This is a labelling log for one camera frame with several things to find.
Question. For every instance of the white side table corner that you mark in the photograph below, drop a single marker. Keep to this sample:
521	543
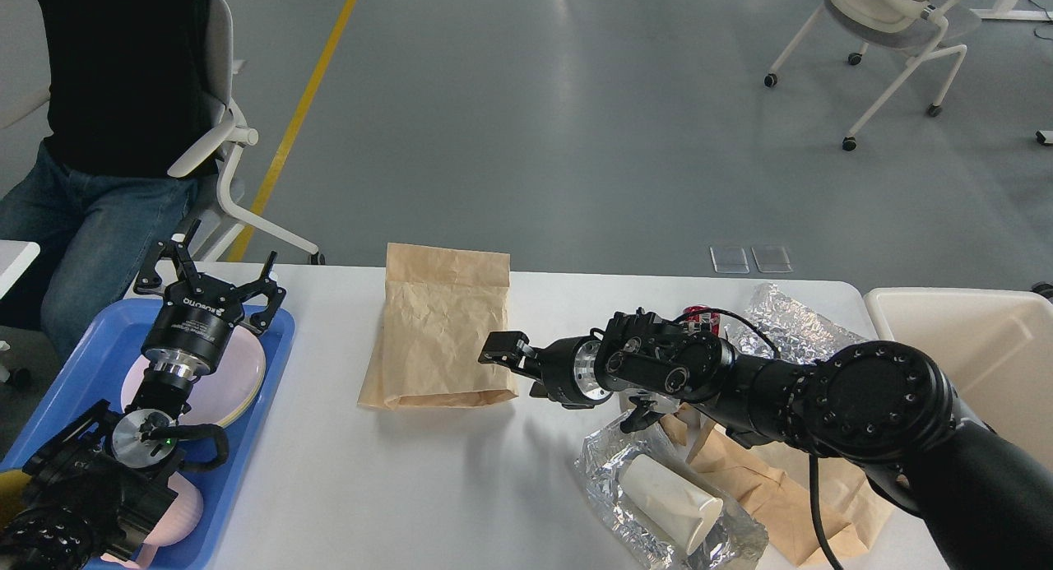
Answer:
16	257

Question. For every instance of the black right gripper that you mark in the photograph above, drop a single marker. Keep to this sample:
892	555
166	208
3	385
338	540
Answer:
564	372

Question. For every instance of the person in black hoodie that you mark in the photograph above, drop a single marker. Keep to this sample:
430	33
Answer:
126	101

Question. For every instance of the crushed red soda can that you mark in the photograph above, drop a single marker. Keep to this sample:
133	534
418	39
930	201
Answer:
701	318

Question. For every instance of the clear floor plate right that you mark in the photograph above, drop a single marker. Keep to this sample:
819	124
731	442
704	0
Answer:
772	259

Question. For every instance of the teal mug yellow inside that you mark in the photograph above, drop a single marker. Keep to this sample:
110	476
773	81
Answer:
12	484

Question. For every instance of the foil tray front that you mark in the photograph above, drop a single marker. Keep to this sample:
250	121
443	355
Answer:
736	541

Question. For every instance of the white office chair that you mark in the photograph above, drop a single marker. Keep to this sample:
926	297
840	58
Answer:
920	30
214	155

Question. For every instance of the crumpled foil container back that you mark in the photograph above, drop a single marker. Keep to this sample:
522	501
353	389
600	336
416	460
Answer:
801	334

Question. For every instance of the flat brown paper bag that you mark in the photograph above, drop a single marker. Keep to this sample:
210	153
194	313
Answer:
771	483

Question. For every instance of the clear floor plate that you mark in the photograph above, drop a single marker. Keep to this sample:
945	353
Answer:
729	259
772	259

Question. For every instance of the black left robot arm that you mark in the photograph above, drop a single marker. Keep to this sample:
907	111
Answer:
138	446

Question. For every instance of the white office chair left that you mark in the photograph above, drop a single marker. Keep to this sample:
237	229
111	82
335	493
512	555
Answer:
214	155

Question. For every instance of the pink ribbed mug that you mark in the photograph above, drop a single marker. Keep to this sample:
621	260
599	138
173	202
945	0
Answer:
177	522

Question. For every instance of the white paper cup lying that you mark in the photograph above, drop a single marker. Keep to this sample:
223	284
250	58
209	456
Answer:
685	512

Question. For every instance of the pink ceramic plate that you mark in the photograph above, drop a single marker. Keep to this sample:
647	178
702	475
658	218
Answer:
219	397

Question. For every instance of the large brown paper bag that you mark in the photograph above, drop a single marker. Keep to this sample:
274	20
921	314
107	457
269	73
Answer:
440	306

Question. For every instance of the white office chair right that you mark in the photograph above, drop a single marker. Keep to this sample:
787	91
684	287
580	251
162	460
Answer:
920	30

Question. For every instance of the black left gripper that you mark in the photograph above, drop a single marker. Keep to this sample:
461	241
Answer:
191	331

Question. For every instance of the beige plastic bin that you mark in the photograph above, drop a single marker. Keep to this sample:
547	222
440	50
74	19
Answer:
994	346

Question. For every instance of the crumpled brown paper ball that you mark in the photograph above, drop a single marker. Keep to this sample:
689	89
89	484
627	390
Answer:
682	427

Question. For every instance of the blue plastic tray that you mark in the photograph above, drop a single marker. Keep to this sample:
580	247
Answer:
96	370

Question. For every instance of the clear floor plate left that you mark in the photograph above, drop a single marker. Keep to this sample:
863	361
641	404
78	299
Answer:
729	259

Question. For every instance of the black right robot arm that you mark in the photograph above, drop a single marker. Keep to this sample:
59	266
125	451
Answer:
885	407

